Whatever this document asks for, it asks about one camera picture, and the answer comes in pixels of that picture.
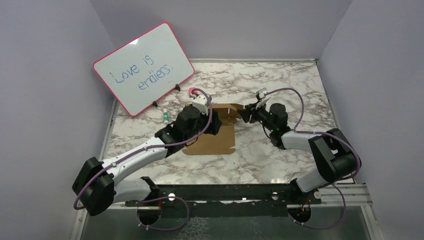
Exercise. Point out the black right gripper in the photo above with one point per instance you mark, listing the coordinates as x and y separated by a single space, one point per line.
245 113

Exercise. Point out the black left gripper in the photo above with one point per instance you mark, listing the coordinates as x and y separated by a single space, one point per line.
214 127

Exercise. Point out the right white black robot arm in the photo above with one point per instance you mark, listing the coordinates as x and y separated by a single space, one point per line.
334 157

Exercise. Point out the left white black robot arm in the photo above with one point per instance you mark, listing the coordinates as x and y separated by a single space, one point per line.
97 183

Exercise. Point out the green white glue stick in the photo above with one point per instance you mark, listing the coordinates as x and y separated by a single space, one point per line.
165 116

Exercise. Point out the pink framed whiteboard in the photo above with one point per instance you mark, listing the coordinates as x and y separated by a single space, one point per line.
145 69

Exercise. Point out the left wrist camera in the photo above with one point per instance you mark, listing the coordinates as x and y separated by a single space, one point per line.
201 103

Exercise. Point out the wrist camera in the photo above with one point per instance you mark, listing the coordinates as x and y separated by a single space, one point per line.
262 97
201 103

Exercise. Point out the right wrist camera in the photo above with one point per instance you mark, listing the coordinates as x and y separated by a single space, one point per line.
262 97

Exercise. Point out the black metal base rail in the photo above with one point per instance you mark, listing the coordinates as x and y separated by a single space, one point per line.
223 200

